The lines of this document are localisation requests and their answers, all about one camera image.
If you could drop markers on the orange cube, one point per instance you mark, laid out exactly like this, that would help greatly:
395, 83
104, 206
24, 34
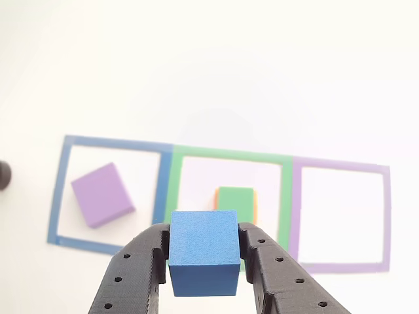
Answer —
256, 209

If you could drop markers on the small blue cube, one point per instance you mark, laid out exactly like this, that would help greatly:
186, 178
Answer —
203, 238

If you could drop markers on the large purple cube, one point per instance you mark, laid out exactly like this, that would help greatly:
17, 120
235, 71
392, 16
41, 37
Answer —
101, 193

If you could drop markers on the green cube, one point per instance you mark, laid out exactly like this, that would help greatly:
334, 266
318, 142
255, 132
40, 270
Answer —
235, 198

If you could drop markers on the purple tape square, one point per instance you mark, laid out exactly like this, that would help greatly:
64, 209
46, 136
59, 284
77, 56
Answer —
294, 209

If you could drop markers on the green tape square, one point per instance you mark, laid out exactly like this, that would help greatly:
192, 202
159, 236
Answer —
284, 196

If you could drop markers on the blue tape square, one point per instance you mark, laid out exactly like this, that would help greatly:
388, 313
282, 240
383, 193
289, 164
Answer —
57, 196

